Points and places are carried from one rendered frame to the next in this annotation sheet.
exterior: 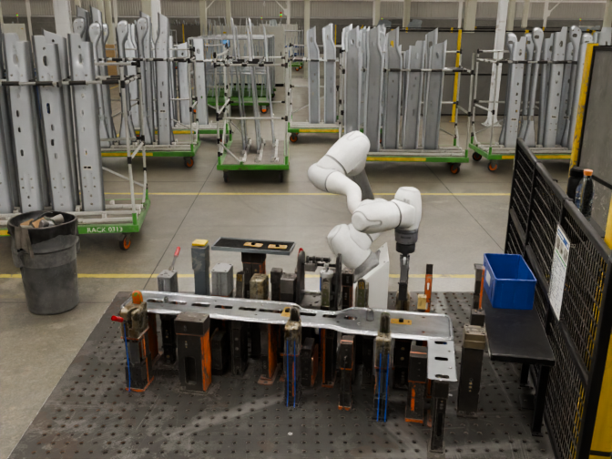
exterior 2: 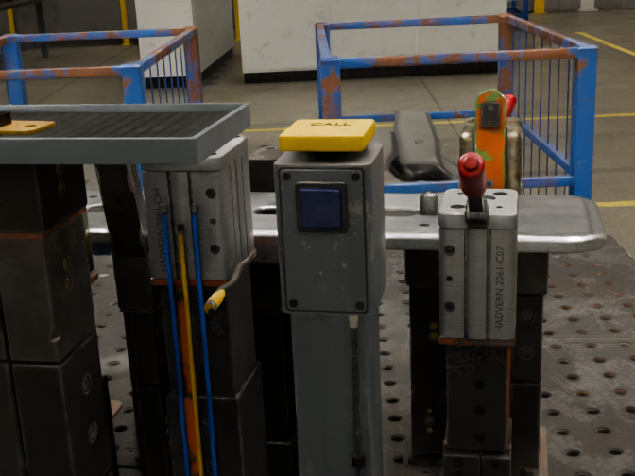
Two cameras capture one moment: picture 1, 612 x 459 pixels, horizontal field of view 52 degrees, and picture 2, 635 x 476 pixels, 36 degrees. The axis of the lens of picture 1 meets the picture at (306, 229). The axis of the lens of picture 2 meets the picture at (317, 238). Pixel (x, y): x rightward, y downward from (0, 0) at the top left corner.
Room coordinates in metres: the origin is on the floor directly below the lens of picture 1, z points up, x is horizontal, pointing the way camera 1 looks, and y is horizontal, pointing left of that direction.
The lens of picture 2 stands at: (3.46, 0.51, 1.29)
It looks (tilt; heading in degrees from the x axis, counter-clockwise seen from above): 17 degrees down; 182
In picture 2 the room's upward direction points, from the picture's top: 3 degrees counter-clockwise
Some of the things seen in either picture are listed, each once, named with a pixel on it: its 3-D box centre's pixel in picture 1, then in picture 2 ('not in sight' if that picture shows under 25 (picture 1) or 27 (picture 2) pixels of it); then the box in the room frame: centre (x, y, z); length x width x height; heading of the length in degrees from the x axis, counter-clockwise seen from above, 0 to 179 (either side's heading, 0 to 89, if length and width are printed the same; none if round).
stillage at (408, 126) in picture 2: not in sight; (433, 165); (0.05, 0.83, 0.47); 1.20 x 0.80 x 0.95; 2
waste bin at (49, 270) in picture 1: (48, 262); not in sight; (4.53, 1.99, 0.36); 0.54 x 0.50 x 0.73; 1
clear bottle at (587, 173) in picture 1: (584, 196); not in sight; (2.26, -1.03, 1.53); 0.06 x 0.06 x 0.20
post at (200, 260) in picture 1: (202, 288); (340, 427); (2.78, 0.50, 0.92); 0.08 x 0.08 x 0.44; 80
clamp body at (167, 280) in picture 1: (169, 309); (478, 384); (2.63, 0.63, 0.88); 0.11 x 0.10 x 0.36; 170
